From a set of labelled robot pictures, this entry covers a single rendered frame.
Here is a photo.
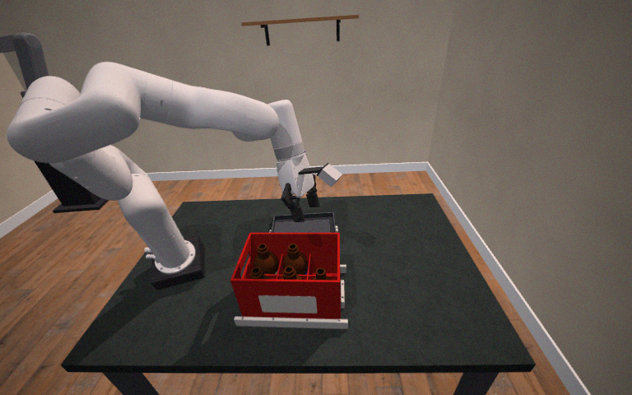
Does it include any red divided crate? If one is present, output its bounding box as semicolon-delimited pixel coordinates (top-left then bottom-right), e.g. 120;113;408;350
237;233;341;319

